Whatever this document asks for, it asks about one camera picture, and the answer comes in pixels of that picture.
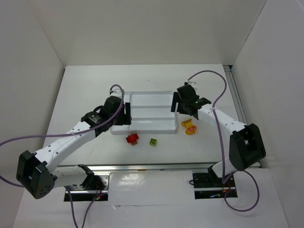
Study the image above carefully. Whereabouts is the red lego brick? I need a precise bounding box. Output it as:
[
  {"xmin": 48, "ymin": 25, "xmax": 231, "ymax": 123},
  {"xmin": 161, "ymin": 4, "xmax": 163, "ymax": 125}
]
[{"xmin": 126, "ymin": 133, "xmax": 139, "ymax": 144}]

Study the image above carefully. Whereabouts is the yellow lego piece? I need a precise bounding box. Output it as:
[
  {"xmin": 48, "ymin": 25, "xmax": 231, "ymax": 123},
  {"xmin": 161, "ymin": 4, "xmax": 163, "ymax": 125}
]
[{"xmin": 181, "ymin": 118, "xmax": 197, "ymax": 135}]

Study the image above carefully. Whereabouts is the green lego brick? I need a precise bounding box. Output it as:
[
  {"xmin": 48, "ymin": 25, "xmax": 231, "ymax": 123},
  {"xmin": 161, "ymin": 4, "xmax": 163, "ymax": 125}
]
[{"xmin": 149, "ymin": 138, "xmax": 157, "ymax": 146}]

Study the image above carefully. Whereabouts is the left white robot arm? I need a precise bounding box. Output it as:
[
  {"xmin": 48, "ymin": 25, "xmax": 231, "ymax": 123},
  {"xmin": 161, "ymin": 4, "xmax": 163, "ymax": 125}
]
[{"xmin": 16, "ymin": 96, "xmax": 132, "ymax": 199}]

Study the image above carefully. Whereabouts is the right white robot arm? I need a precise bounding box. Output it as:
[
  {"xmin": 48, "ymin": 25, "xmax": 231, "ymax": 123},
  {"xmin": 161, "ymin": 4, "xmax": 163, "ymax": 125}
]
[{"xmin": 171, "ymin": 83, "xmax": 266, "ymax": 182}]

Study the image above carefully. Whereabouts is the white divided tray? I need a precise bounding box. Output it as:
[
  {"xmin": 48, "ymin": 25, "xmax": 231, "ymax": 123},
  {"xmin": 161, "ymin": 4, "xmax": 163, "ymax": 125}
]
[{"xmin": 110, "ymin": 91, "xmax": 177, "ymax": 135}]

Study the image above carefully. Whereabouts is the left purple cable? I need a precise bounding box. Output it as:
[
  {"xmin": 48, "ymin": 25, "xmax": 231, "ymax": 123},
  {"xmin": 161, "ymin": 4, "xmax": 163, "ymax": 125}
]
[{"xmin": 0, "ymin": 84, "xmax": 125, "ymax": 228}]

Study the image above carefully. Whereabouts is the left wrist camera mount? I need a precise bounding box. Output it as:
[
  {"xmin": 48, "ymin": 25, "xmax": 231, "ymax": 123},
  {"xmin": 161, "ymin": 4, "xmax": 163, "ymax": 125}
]
[{"xmin": 109, "ymin": 89, "xmax": 122, "ymax": 99}]

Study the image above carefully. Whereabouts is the aluminium rail right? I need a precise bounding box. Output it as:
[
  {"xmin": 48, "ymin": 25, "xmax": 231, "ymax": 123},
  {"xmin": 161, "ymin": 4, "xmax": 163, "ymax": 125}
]
[{"xmin": 223, "ymin": 65, "xmax": 247, "ymax": 123}]

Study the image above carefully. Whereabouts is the aluminium rail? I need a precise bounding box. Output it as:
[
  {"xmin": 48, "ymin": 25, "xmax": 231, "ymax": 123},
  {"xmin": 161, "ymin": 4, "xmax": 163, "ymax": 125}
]
[
  {"xmin": 57, "ymin": 161, "xmax": 262, "ymax": 173},
  {"xmin": 223, "ymin": 65, "xmax": 247, "ymax": 123}
]

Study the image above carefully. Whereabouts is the aluminium rail front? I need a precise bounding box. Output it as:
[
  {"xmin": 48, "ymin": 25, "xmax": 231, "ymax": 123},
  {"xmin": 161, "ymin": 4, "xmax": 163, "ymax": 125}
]
[{"xmin": 57, "ymin": 161, "xmax": 262, "ymax": 173}]

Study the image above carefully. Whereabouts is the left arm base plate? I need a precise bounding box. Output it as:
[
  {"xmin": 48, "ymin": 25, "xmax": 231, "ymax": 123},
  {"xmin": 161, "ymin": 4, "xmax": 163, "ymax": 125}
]
[{"xmin": 68, "ymin": 172, "xmax": 110, "ymax": 202}]

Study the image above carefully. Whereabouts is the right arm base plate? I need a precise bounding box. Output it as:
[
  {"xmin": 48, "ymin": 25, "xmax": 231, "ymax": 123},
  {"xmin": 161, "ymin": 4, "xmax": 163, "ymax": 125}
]
[{"xmin": 189, "ymin": 173, "xmax": 238, "ymax": 200}]

